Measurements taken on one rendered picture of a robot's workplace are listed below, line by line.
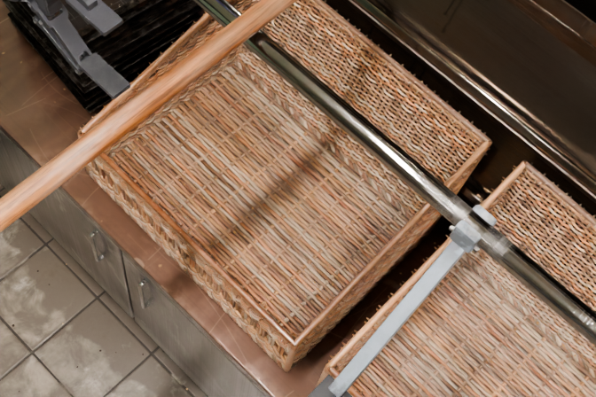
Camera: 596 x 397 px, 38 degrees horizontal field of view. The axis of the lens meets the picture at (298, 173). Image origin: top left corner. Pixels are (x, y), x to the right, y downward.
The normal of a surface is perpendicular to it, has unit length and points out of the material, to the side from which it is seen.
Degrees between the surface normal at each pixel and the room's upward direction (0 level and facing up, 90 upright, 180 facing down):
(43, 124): 0
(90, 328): 0
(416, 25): 70
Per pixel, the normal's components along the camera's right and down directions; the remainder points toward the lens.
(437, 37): -0.61, 0.40
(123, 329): 0.10, -0.47
